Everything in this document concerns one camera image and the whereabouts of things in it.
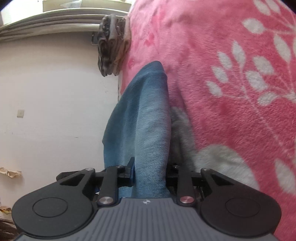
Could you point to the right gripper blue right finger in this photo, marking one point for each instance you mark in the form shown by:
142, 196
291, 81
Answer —
179, 183

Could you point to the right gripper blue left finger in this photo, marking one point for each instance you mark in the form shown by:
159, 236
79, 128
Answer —
111, 179

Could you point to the blue denim jeans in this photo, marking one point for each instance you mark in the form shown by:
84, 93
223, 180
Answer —
140, 128

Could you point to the folded beige grey clothes stack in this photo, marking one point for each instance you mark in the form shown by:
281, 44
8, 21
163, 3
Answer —
123, 44

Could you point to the pink floral fleece blanket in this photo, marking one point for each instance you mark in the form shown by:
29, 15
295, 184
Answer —
231, 69

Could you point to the grey curtain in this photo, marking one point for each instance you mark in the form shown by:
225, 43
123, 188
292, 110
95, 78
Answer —
57, 21

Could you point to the white blank wall plate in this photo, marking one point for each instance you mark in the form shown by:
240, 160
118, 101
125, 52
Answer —
20, 113

